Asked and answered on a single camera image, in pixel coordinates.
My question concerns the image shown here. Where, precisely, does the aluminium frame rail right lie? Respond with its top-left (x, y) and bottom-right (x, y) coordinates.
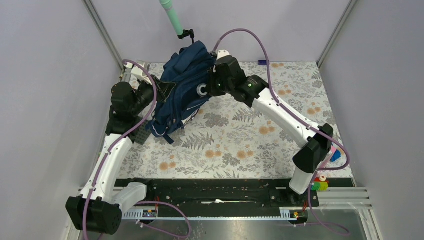
top-left (316, 0), bottom-right (359, 69)

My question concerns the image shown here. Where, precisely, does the small purple block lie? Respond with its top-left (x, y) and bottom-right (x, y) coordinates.
top-left (257, 59), bottom-right (269, 66)

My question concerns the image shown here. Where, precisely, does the navy blue backpack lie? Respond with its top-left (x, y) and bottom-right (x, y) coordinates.
top-left (147, 41), bottom-right (216, 144)

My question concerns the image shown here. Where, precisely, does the aluminium frame rail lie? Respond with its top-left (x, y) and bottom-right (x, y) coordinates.
top-left (82, 0), bottom-right (135, 133)
top-left (316, 0), bottom-right (359, 69)

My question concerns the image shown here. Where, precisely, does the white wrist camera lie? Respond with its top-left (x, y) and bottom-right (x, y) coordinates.
top-left (130, 60), bottom-right (152, 85)
top-left (215, 49), bottom-right (231, 59)

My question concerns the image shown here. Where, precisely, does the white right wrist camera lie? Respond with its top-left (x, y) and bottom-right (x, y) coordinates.
top-left (215, 49), bottom-right (231, 59)

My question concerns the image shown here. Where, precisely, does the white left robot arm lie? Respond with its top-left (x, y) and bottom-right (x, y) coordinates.
top-left (65, 79), bottom-right (176, 235)

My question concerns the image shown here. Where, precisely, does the grey studded building baseplate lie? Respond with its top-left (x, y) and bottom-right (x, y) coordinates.
top-left (129, 120), bottom-right (151, 145)

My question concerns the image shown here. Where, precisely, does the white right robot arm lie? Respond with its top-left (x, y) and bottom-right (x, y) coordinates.
top-left (206, 50), bottom-right (334, 206)

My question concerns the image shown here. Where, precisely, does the aluminium frame rail left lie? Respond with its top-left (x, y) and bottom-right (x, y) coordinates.
top-left (82, 0), bottom-right (135, 133)

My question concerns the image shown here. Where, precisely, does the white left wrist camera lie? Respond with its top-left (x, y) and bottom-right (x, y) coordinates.
top-left (130, 60), bottom-right (152, 85)

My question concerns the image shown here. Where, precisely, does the clear tape roll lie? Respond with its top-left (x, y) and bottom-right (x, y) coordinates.
top-left (196, 83), bottom-right (208, 97)

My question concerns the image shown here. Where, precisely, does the green microphone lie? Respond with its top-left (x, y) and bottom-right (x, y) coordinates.
top-left (159, 0), bottom-right (184, 36)

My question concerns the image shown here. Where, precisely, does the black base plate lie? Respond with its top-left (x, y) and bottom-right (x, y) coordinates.
top-left (114, 178), bottom-right (320, 218)

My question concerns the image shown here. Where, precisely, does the blue toy block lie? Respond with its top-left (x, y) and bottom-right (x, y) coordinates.
top-left (330, 149), bottom-right (342, 163)

